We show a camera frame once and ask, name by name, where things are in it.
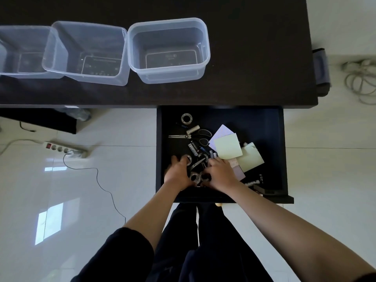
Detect white power strip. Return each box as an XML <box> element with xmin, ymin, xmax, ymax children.
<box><xmin>43</xmin><ymin>141</ymin><xmax>88</xmax><ymax>159</ymax></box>

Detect person's right hand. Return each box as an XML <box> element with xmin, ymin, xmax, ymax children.
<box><xmin>202</xmin><ymin>157</ymin><xmax>240</xmax><ymax>194</ymax></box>

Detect person's left forearm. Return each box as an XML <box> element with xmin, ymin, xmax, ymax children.
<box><xmin>123</xmin><ymin>183</ymin><xmax>195</xmax><ymax>253</ymax></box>

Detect black desk side panel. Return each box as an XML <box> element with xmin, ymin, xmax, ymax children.
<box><xmin>0</xmin><ymin>108</ymin><xmax>77</xmax><ymax>135</ymax></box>

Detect bundle of white cables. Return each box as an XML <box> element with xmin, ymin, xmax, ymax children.
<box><xmin>342</xmin><ymin>59</ymin><xmax>376</xmax><ymax>105</ymax></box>

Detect clear plastic container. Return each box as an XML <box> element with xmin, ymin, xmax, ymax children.
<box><xmin>127</xmin><ymin>17</ymin><xmax>211</xmax><ymax>84</ymax></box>
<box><xmin>42</xmin><ymin>21</ymin><xmax>130</xmax><ymax>87</ymax></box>
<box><xmin>0</xmin><ymin>25</ymin><xmax>66</xmax><ymax>79</ymax></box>

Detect light green sticky note pad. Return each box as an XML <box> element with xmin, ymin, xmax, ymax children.
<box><xmin>213</xmin><ymin>133</ymin><xmax>243</xmax><ymax>160</ymax></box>

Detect clear plastic bag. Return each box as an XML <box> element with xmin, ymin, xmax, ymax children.
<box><xmin>56</xmin><ymin>108</ymin><xmax>92</xmax><ymax>122</ymax></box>

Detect black trousers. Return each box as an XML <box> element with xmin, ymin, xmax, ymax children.
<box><xmin>146</xmin><ymin>202</ymin><xmax>274</xmax><ymax>282</ymax></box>

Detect black shirt sleeve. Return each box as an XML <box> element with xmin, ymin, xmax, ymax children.
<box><xmin>70</xmin><ymin>227</ymin><xmax>155</xmax><ymax>282</ymax></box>

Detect thin black cable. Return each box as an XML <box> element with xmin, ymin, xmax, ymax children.
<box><xmin>62</xmin><ymin>153</ymin><xmax>127</xmax><ymax>224</ymax></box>

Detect person's right forearm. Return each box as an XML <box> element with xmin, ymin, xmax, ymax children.
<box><xmin>227</xmin><ymin>180</ymin><xmax>376</xmax><ymax>282</ymax></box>

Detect black-handled scissors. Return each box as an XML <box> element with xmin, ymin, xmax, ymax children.
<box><xmin>168</xmin><ymin>129</ymin><xmax>212</xmax><ymax>147</ymax></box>

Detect yellow sticky note pad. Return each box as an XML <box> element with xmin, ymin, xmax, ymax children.
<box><xmin>236</xmin><ymin>142</ymin><xmax>265</xmax><ymax>173</ymax></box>

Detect purple sticky note pad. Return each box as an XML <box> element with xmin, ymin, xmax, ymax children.
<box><xmin>208</xmin><ymin>124</ymin><xmax>235</xmax><ymax>152</ymax></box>

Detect person's left hand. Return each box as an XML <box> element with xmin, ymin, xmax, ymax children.
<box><xmin>164</xmin><ymin>155</ymin><xmax>196</xmax><ymax>191</ymax></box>

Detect white power strip cable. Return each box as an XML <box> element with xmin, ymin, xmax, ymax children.
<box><xmin>0</xmin><ymin>139</ymin><xmax>44</xmax><ymax>156</ymax></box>

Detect pink sticky note pad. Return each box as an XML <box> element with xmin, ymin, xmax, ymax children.
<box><xmin>228</xmin><ymin>158</ymin><xmax>246</xmax><ymax>181</ymax></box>

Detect dark wooden drawer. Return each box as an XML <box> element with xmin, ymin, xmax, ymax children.
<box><xmin>156</xmin><ymin>106</ymin><xmax>294</xmax><ymax>204</ymax></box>

